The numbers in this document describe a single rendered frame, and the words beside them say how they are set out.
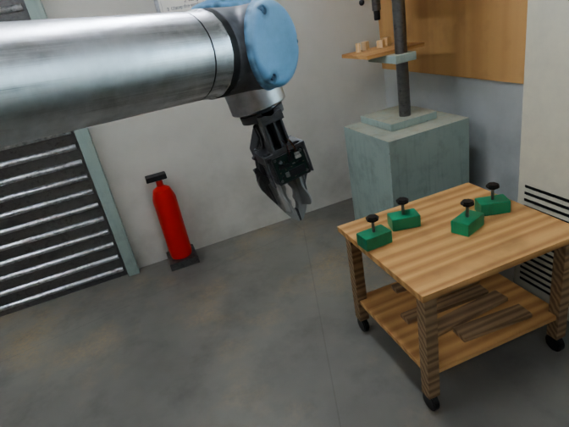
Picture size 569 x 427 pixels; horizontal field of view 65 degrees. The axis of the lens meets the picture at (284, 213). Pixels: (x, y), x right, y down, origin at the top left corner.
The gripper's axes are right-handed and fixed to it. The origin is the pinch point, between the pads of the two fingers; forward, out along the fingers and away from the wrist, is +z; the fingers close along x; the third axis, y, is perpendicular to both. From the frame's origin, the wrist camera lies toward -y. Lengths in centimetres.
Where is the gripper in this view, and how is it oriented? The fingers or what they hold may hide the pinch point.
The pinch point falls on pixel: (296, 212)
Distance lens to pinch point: 81.6
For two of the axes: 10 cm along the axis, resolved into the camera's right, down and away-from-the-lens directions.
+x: 8.8, -4.3, 1.8
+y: 3.3, 2.9, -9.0
